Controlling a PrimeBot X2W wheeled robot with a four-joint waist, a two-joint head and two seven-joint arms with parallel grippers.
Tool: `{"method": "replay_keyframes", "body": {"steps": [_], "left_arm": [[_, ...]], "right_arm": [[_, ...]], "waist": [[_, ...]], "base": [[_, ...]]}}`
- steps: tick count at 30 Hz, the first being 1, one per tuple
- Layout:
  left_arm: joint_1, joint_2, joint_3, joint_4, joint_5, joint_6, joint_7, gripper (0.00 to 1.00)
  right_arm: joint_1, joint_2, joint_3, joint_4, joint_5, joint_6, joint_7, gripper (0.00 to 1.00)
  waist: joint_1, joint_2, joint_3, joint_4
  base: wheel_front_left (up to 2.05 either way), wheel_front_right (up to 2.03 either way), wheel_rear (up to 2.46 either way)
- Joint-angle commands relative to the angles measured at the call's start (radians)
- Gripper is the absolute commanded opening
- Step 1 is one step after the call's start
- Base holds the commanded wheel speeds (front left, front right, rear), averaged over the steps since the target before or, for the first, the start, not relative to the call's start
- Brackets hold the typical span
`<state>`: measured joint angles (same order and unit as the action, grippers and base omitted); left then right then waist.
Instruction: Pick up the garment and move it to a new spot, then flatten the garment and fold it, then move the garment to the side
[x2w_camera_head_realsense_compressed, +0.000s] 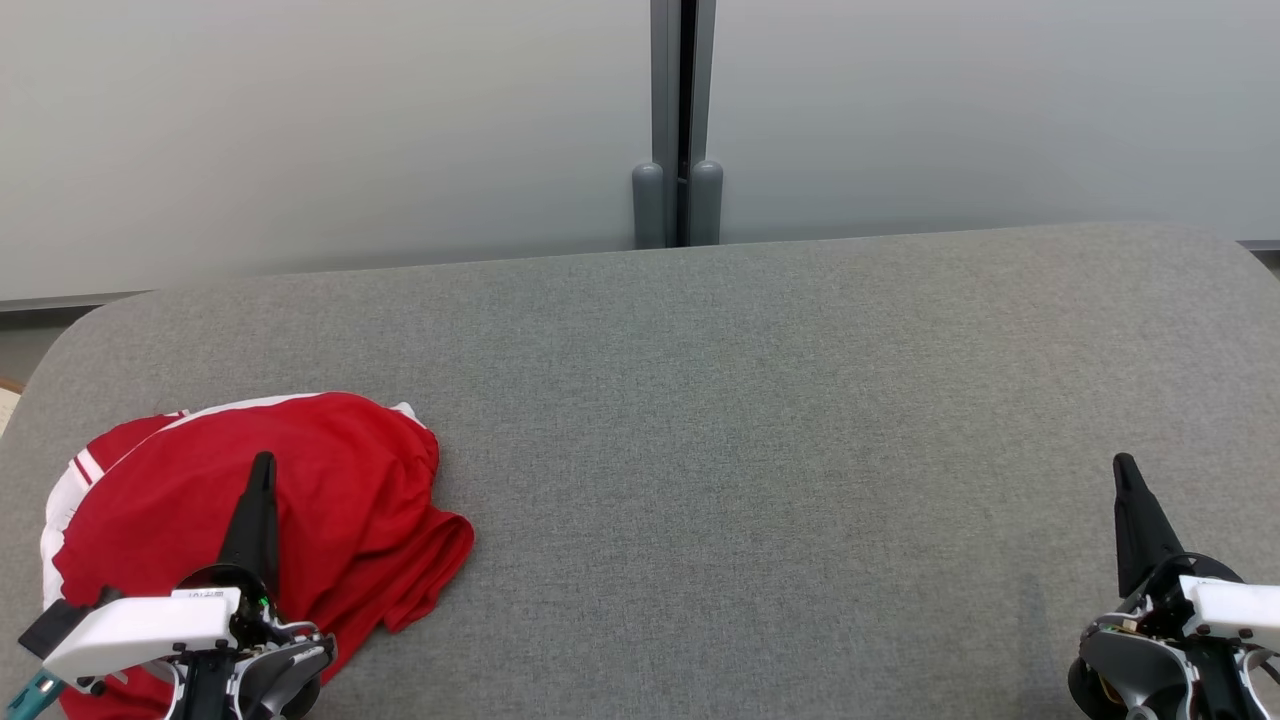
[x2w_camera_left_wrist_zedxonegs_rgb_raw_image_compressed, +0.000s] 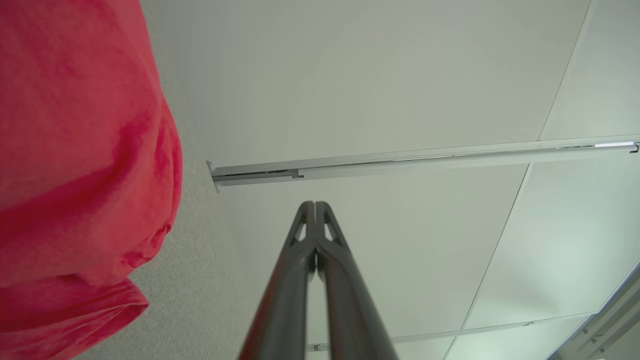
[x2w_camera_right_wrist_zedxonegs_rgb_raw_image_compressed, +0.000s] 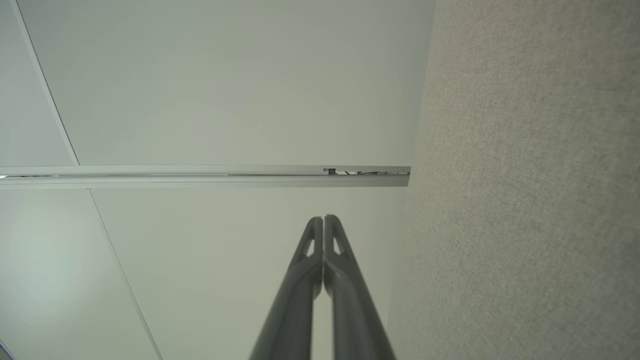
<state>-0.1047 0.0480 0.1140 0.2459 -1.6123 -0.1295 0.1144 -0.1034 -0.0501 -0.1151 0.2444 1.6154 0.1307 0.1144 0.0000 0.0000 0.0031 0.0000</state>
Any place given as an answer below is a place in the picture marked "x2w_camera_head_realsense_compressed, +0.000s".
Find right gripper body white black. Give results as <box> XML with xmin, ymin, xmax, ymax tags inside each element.
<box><xmin>1130</xmin><ymin>553</ymin><xmax>1280</xmax><ymax>643</ymax></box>

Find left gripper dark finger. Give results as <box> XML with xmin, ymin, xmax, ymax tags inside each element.
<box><xmin>218</xmin><ymin>452</ymin><xmax>282</xmax><ymax>601</ymax></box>

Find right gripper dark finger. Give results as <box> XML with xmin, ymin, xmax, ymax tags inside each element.
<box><xmin>1112</xmin><ymin>453</ymin><xmax>1187</xmax><ymax>598</ymax></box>

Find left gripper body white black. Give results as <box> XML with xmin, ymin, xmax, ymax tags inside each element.
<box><xmin>40</xmin><ymin>565</ymin><xmax>279</xmax><ymax>686</ymax></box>

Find red jersey white sleeves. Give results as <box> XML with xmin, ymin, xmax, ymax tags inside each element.
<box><xmin>40</xmin><ymin>415</ymin><xmax>476</xmax><ymax>720</ymax></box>

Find grey fabric sofa cushion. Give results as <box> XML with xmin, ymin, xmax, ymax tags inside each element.
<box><xmin>0</xmin><ymin>222</ymin><xmax>1280</xmax><ymax>720</ymax></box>

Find black cable teal connector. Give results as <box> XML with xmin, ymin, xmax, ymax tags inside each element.
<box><xmin>3</xmin><ymin>670</ymin><xmax>69</xmax><ymax>720</ymax></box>

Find grey cylindrical post bumper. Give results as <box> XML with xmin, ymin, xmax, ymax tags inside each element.
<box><xmin>690</xmin><ymin>160</ymin><xmax>724</xmax><ymax>247</ymax></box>
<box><xmin>632</xmin><ymin>162</ymin><xmax>666</xmax><ymax>250</ymax></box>

